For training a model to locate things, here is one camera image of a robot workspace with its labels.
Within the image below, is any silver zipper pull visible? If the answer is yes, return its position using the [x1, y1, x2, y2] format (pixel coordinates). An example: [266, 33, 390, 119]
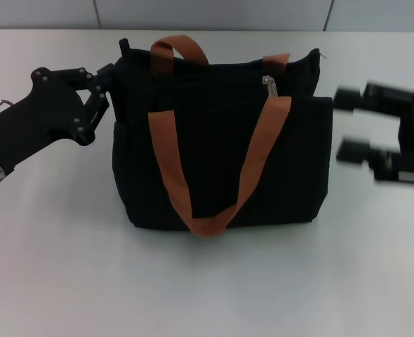
[262, 74, 279, 98]

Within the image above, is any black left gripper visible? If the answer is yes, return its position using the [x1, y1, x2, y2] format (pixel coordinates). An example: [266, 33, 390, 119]
[0, 62, 117, 175]

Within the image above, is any black food bag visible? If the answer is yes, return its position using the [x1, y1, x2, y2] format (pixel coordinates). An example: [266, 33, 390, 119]
[111, 34, 334, 239]

